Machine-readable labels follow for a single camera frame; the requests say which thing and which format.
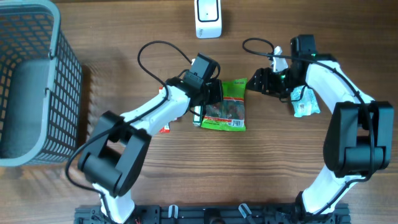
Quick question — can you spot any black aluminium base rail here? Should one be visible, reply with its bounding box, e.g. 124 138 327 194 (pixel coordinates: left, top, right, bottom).
73 203 351 224

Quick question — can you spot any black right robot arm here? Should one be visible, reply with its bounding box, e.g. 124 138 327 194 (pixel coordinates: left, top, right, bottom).
246 34 394 223

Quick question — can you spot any green snack bag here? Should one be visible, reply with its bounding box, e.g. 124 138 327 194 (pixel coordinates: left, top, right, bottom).
201 78 248 131

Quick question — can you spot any grey plastic mesh basket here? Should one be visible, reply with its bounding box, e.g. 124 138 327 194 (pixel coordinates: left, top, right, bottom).
1 1 83 167

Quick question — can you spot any teal white tissue pack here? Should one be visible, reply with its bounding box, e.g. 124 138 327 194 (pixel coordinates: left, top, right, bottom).
290 85 320 118

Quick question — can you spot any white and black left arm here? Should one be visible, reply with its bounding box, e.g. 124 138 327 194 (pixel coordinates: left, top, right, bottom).
78 54 223 223

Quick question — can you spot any white barcode scanner box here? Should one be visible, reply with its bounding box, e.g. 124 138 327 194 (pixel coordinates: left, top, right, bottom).
194 0 222 39

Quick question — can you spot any red stick sachet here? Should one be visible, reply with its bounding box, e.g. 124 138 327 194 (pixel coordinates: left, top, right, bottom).
158 86 172 134

